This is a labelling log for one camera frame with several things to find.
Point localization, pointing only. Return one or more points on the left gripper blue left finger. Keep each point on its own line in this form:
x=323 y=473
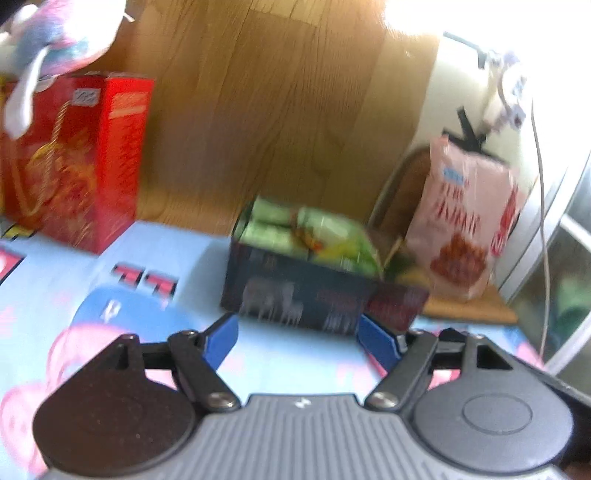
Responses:
x=196 y=356

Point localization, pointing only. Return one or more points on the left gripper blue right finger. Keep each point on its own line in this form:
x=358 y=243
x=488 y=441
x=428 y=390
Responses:
x=405 y=358

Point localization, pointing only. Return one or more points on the bright green snack packet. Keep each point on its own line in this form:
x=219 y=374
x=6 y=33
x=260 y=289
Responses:
x=337 y=241

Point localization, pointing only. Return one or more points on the yellow peanut snack bag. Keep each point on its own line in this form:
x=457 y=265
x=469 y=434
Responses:
x=401 y=267

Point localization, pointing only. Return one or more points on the pale green leaf-print packet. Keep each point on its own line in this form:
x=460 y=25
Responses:
x=269 y=227

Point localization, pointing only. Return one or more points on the black cardboard box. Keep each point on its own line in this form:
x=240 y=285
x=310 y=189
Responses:
x=297 y=292

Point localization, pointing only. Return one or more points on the Peppa Pig bed sheet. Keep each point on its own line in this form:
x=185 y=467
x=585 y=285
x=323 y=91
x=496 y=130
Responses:
x=60 y=307

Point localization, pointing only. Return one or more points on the brown wooden chair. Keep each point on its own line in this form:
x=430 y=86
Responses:
x=393 y=214

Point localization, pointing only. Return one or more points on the pink twisted-dough snack bag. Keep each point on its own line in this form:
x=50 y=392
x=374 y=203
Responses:
x=469 y=205

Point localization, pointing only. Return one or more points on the red gift box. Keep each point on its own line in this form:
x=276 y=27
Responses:
x=74 y=175

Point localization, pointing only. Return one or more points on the sliding glass door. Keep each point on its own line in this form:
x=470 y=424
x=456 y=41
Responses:
x=553 y=330

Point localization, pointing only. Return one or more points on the white power strip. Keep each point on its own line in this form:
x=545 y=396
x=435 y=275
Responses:
x=511 y=101

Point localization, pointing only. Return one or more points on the pastel unicorn plush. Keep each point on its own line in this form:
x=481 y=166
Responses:
x=51 y=39

